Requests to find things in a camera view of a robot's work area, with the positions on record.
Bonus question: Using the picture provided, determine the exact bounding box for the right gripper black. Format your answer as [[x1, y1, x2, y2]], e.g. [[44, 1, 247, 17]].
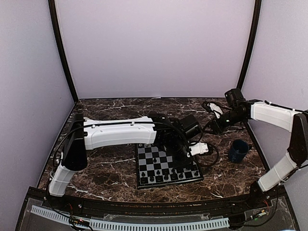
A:
[[204, 109, 245, 135]]

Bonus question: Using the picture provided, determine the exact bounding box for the black queen piece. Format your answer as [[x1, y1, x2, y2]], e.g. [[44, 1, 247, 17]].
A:
[[171, 174, 177, 180]]

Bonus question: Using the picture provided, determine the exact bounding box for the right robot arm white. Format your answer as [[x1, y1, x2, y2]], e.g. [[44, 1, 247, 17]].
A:
[[202, 88, 308, 209]]

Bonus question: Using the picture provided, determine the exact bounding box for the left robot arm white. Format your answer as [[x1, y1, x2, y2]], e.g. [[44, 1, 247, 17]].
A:
[[47, 113, 208, 210]]

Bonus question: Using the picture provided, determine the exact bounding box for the dark blue mug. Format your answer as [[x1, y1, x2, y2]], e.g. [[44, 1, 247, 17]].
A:
[[228, 139, 252, 164]]

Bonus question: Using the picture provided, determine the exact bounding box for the black white chessboard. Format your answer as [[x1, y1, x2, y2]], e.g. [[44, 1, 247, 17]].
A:
[[135, 144, 204, 189]]

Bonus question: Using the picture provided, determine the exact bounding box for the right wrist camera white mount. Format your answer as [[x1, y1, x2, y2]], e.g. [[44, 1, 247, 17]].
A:
[[202, 102, 223, 118]]

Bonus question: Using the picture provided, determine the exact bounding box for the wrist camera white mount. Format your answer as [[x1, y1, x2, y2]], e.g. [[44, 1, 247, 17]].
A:
[[202, 102, 223, 118], [190, 142, 209, 156]]

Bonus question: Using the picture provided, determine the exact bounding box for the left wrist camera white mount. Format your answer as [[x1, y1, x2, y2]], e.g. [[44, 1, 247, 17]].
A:
[[190, 142, 209, 156]]

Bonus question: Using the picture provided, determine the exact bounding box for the right black frame post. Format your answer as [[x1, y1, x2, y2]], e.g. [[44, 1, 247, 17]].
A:
[[236, 0, 262, 89]]

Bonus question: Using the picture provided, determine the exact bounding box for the black frame post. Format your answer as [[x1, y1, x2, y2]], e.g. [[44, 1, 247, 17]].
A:
[[48, 0, 79, 103], [236, 0, 262, 89]]

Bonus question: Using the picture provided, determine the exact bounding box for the white slotted cable duct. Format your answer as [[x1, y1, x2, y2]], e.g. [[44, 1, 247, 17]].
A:
[[30, 205, 230, 231]]

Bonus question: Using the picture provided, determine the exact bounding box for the left black frame post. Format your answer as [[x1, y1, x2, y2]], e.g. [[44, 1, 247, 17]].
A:
[[48, 0, 79, 103]]

